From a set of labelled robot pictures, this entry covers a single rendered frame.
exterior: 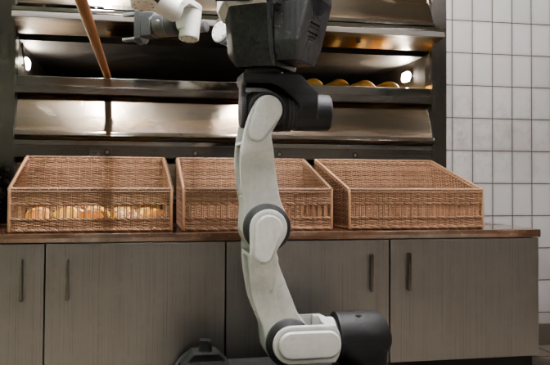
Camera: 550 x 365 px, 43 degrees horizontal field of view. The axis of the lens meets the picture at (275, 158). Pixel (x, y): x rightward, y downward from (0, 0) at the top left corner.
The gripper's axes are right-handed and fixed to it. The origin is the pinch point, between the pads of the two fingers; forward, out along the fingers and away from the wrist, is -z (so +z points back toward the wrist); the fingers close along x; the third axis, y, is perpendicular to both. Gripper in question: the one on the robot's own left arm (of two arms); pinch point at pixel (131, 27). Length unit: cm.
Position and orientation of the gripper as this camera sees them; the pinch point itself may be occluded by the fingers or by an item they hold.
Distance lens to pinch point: 245.6
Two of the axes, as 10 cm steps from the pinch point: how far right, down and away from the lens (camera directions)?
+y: 4.0, 0.3, 9.2
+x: 0.0, 10.0, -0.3
